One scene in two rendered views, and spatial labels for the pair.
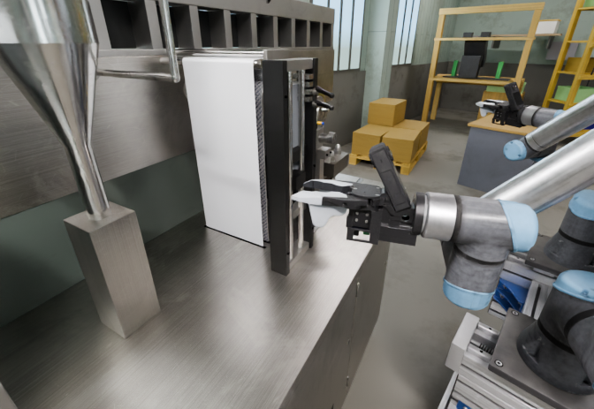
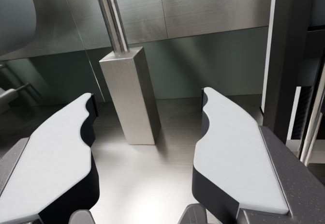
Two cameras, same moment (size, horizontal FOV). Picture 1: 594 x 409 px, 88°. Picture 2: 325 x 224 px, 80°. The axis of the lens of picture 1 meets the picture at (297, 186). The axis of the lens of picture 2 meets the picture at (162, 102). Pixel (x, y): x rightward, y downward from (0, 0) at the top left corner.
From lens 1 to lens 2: 0.52 m
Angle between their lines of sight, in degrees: 68
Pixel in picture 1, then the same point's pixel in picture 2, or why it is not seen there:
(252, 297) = not seen: hidden behind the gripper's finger
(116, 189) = (192, 45)
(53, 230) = (149, 61)
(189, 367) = (113, 193)
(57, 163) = (154, 15)
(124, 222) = (123, 63)
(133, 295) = (132, 121)
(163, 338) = (133, 161)
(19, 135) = not seen: outside the picture
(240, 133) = not seen: outside the picture
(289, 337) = not seen: outside the picture
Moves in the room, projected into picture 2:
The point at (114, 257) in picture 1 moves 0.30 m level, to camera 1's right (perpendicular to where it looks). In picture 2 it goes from (117, 87) to (144, 175)
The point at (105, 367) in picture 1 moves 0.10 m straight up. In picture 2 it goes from (107, 150) to (96, 124)
